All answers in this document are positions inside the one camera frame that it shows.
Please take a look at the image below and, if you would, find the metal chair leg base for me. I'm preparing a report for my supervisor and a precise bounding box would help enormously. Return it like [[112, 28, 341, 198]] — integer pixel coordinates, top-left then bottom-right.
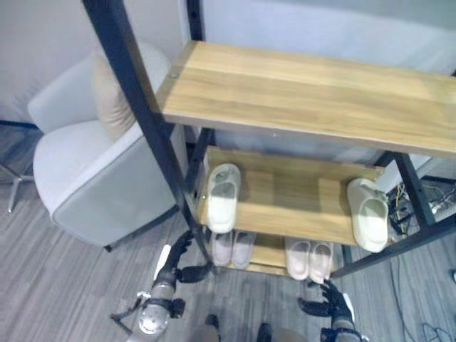
[[0, 156, 36, 216]]

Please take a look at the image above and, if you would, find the black floor cable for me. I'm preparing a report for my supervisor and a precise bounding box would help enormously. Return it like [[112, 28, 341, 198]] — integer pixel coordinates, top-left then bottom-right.
[[388, 256, 456, 342]]

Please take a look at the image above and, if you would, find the light grey armchair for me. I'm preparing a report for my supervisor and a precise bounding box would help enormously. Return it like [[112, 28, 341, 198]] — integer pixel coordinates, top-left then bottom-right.
[[27, 39, 188, 253]]

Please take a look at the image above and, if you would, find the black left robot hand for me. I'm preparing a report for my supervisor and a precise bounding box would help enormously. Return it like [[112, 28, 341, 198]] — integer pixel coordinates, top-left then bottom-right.
[[153, 230, 212, 284]]

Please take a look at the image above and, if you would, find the beige cushion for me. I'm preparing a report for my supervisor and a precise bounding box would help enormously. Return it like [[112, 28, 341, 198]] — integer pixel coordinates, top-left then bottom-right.
[[90, 49, 138, 143]]

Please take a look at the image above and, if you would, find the low wooden shelf board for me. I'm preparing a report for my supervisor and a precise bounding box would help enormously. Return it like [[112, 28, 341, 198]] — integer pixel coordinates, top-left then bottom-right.
[[226, 233, 336, 277]]

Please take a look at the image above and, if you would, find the middle wooden shelf board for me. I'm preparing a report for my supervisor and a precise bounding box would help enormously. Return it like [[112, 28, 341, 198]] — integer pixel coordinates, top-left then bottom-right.
[[197, 145, 386, 247]]

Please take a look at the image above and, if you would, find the cream slipper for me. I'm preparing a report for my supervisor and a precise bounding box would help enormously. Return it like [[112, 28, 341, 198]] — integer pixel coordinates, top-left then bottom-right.
[[346, 177, 390, 254], [205, 162, 242, 234]]

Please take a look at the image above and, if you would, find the robot dark right foot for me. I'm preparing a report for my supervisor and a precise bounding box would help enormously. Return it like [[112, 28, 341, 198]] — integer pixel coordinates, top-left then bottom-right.
[[256, 321, 273, 342]]

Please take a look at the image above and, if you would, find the large wooden shelf board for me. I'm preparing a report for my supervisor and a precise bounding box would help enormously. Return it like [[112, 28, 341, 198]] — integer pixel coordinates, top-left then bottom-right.
[[155, 39, 456, 160]]

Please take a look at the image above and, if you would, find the pale pink slipper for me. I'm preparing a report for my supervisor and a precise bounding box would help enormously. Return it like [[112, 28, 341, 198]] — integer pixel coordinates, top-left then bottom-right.
[[308, 241, 335, 284], [284, 237, 314, 281], [211, 230, 235, 267], [231, 230, 256, 270]]

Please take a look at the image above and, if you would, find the black metal shoe rack frame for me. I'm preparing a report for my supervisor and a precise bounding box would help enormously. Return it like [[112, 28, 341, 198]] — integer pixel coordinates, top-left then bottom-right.
[[82, 0, 456, 279]]

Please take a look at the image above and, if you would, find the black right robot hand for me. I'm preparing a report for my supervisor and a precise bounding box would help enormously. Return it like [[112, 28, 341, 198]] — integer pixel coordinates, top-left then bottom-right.
[[297, 279, 356, 321]]

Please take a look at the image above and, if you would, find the tangle of cables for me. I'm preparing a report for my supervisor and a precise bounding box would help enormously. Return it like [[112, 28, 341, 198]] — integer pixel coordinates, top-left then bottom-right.
[[387, 181, 456, 236]]

